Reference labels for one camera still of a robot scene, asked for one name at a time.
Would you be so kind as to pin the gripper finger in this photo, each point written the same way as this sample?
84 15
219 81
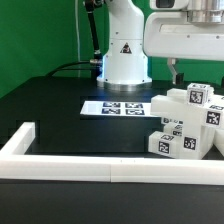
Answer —
176 71

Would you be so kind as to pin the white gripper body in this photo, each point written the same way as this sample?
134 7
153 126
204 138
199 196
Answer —
171 35

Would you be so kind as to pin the white tagged cube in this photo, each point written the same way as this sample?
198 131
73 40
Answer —
199 94

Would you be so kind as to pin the white chair back part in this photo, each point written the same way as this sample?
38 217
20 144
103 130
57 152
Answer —
174 105

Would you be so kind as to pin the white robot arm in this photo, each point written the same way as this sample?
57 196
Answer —
125 65

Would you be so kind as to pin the white marker sheet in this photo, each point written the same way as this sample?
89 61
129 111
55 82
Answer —
115 108

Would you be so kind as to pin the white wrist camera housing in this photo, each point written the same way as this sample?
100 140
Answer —
168 4

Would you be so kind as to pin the white U-shaped obstacle frame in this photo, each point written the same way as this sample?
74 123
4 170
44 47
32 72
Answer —
15 163

